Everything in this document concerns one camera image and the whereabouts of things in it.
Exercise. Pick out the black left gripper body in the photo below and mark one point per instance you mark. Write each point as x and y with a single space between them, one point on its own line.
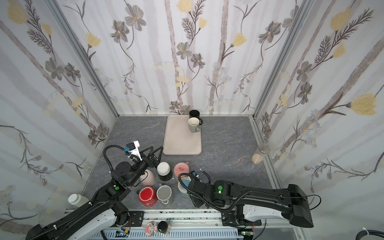
138 169

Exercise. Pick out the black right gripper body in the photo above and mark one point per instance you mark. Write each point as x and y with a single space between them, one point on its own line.
189 183

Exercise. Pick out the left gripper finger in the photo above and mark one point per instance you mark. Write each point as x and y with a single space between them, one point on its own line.
146 155
156 156

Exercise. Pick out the blue mug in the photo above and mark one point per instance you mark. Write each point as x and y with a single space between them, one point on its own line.
185 181

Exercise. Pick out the pink glass mug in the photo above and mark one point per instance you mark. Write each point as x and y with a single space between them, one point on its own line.
181 168

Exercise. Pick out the grey mug white inside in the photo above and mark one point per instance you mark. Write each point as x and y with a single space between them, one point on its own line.
194 125

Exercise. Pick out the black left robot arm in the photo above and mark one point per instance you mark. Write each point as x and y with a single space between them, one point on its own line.
109 197

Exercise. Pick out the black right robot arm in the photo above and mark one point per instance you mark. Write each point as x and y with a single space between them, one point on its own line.
224 196

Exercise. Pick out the pale pink mug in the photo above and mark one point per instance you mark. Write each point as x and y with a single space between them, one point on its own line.
148 178

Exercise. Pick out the black and white mug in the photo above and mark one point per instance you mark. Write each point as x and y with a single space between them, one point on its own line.
164 171

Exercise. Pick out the red mug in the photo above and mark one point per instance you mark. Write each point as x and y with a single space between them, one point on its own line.
148 197

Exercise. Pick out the grey mug white rim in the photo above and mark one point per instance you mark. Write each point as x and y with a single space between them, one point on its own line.
165 195

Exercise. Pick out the beige rectangular tray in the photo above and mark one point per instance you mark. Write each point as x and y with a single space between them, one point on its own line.
179 140

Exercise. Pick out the black round knob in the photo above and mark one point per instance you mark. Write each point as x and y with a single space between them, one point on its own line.
163 227

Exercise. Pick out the pink figurine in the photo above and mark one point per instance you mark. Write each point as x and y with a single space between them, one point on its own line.
151 228

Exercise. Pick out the beige round sponge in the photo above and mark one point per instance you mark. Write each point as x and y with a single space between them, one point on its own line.
257 159

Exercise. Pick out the white plastic bottle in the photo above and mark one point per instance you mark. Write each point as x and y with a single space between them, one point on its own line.
77 200

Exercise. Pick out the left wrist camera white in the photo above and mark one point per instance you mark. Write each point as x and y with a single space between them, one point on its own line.
132 150

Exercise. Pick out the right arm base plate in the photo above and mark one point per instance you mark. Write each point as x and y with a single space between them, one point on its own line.
232 219

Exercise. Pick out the aluminium rail frame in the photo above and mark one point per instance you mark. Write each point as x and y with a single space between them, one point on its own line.
188 225

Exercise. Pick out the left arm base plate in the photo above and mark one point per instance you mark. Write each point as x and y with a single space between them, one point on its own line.
130 219

